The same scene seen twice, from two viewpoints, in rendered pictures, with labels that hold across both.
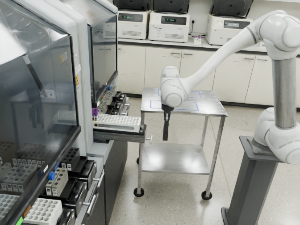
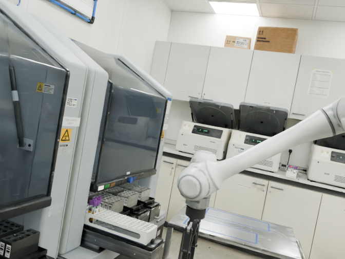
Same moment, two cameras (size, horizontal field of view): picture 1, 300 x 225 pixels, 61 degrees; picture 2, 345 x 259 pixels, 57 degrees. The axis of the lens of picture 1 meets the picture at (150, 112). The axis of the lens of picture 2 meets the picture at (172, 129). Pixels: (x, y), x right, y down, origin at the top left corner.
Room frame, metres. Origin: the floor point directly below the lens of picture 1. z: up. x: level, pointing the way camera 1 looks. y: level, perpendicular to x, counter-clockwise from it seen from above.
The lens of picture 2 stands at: (0.13, -0.30, 1.33)
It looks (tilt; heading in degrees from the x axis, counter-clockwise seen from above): 3 degrees down; 17
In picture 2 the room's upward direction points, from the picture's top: 10 degrees clockwise
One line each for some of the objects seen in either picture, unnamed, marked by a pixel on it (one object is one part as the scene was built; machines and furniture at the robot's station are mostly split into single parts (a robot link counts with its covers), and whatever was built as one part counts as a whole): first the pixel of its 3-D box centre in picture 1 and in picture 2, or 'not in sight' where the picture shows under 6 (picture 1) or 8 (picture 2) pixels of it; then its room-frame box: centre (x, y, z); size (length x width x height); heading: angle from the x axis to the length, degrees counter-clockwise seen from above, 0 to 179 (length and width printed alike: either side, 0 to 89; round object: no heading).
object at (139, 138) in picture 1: (93, 129); (90, 228); (1.34, 0.34, 0.78); 0.73 x 0.14 x 0.09; 87
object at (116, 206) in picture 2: (103, 108); (115, 206); (1.49, 0.30, 0.85); 0.12 x 0.02 x 0.06; 177
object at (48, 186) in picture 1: (54, 182); not in sight; (0.79, 0.37, 0.85); 0.12 x 0.02 x 0.06; 176
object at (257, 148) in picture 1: (264, 142); not in sight; (1.39, -0.75, 0.73); 0.22 x 0.18 x 0.06; 177
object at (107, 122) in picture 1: (115, 123); (119, 225); (1.33, 0.20, 0.83); 0.30 x 0.10 x 0.06; 87
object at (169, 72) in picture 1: (169, 81); (202, 171); (1.30, -0.10, 1.14); 0.13 x 0.11 x 0.16; 3
